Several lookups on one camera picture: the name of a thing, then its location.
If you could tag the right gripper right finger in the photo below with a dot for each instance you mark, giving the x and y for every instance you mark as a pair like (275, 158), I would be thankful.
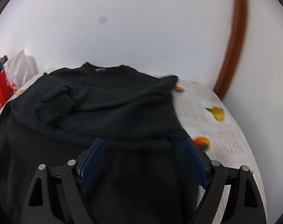
(244, 203)

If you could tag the black sweatshirt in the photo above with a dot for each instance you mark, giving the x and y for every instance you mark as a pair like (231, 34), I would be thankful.
(143, 176)

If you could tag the fruit print tablecloth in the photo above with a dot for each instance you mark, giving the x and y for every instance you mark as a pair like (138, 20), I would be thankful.
(221, 139)

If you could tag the white Miniso plastic bag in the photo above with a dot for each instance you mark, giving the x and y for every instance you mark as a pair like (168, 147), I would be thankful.
(19, 70)

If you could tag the brown wooden door frame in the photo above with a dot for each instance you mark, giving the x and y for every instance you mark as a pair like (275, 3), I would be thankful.
(234, 49)

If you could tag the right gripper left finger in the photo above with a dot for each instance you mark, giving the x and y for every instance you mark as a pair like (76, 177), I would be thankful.
(55, 193)

